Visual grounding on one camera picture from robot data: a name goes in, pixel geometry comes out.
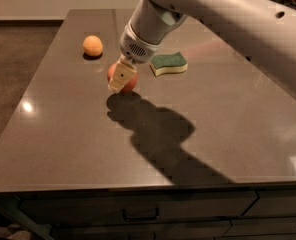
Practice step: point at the dark drawer front with handle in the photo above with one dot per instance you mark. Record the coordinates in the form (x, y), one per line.
(146, 208)

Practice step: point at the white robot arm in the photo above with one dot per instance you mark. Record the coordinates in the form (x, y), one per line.
(262, 31)

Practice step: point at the red apple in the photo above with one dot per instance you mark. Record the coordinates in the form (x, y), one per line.
(128, 80)

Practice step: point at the dark right drawer front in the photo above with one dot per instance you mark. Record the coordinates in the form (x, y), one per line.
(277, 203)

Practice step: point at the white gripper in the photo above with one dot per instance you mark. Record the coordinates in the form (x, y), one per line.
(137, 48)

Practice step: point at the dark lower drawer front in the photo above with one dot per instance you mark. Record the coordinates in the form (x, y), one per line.
(163, 231)

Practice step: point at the green yellow sponge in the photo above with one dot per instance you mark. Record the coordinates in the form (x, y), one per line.
(168, 64)

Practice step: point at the orange fruit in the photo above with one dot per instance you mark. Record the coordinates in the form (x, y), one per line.
(93, 46)

